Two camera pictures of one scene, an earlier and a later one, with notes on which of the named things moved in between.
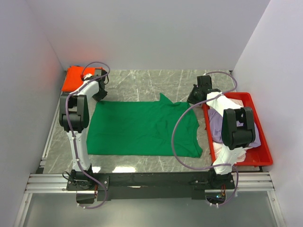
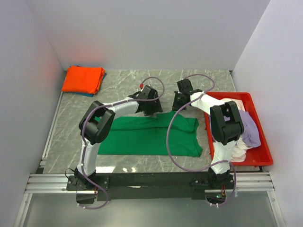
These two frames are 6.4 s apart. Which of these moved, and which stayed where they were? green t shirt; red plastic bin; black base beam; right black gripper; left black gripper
Moved: left black gripper; right black gripper
Stayed: red plastic bin; black base beam; green t shirt
